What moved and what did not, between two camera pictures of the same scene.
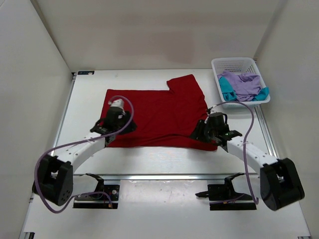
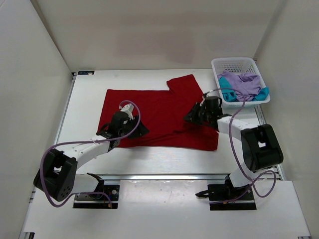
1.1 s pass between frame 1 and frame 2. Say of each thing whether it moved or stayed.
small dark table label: stayed
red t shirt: stayed
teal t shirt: stayed
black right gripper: moved
